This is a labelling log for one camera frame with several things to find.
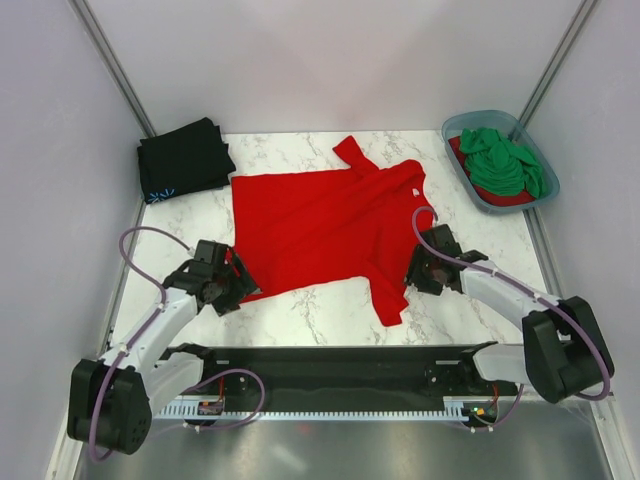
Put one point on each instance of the red t shirt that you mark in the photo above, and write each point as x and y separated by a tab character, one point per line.
524	197
296	230

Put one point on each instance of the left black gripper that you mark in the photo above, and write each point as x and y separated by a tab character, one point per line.
243	286

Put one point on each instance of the aluminium frame post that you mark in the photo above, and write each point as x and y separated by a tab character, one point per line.
560	54
98	37

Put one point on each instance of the folded black t shirt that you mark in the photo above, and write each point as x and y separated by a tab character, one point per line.
190	159

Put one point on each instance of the green t shirt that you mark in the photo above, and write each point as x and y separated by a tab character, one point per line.
499	166

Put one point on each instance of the red t shirt in basin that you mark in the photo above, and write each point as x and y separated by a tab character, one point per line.
524	197

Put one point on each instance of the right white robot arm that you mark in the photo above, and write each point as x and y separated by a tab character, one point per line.
562	352

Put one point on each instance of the blue plastic basin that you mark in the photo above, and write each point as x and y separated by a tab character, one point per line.
510	127

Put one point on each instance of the left aluminium frame post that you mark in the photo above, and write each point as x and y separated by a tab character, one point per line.
98	37

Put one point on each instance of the white slotted cable duct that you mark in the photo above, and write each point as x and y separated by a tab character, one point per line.
454	409

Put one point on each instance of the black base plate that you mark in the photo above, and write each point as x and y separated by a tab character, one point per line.
340	378

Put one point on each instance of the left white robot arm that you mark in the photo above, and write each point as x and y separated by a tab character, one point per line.
114	398

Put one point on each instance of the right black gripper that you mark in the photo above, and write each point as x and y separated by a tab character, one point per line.
415	276

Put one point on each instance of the right aluminium frame post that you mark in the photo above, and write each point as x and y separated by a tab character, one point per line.
560	54

